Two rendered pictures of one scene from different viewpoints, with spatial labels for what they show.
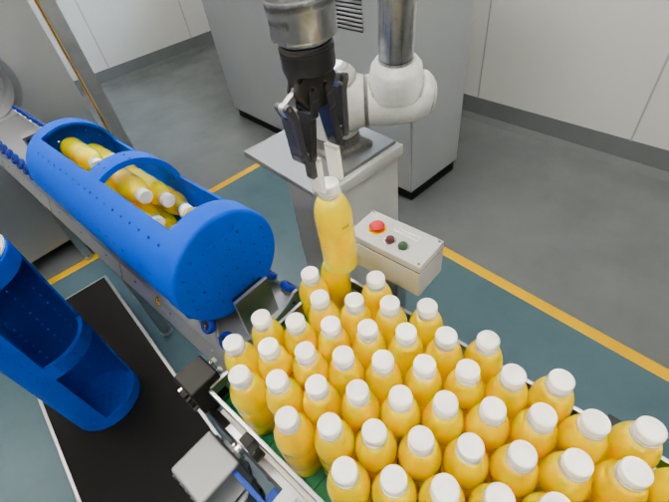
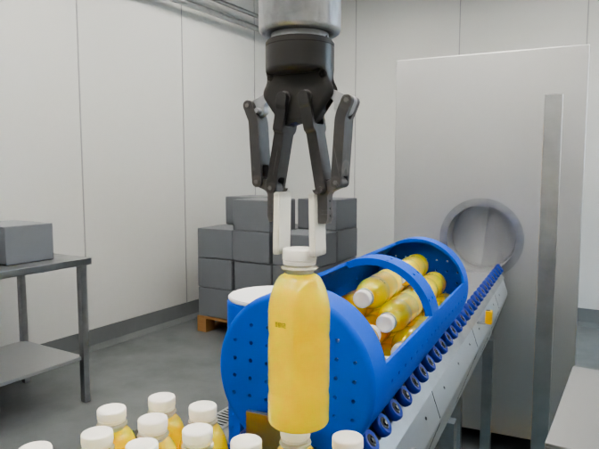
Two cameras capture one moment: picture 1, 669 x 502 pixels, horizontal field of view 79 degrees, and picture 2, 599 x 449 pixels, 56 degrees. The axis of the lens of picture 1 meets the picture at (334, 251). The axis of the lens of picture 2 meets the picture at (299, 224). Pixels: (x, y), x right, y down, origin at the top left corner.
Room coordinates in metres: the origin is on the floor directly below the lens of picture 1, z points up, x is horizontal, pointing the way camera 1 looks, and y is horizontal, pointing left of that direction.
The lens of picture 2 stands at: (0.34, -0.59, 1.43)
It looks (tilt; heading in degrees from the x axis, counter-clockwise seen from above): 5 degrees down; 68
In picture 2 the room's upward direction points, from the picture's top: straight up
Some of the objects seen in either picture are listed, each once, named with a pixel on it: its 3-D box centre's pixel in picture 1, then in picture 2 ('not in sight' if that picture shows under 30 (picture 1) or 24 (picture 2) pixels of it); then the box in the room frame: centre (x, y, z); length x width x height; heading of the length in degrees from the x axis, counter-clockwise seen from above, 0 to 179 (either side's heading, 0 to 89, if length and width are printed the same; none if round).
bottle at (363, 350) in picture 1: (370, 357); not in sight; (0.44, -0.04, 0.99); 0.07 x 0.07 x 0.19
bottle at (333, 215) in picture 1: (335, 229); (299, 343); (0.58, -0.01, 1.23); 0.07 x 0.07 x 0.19
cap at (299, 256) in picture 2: (328, 186); (299, 256); (0.58, -0.01, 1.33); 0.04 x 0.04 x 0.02
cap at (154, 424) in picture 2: (269, 348); (152, 424); (0.43, 0.15, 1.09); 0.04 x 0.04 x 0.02
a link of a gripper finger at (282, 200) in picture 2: (316, 174); (282, 222); (0.56, 0.01, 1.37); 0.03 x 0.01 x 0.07; 41
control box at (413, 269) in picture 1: (394, 251); not in sight; (0.67, -0.14, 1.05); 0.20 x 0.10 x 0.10; 42
